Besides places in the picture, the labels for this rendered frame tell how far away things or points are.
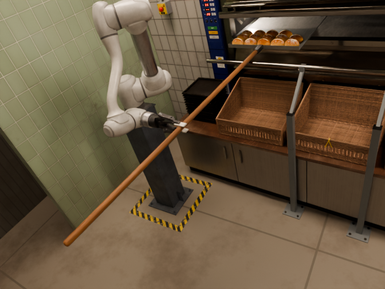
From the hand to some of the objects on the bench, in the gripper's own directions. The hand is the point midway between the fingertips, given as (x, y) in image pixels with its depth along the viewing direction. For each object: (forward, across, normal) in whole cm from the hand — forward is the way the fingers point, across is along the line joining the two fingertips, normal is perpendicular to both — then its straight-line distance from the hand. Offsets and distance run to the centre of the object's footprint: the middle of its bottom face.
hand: (181, 127), depth 165 cm
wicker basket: (-1, +62, -91) cm, 110 cm away
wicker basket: (+58, +61, -91) cm, 124 cm away
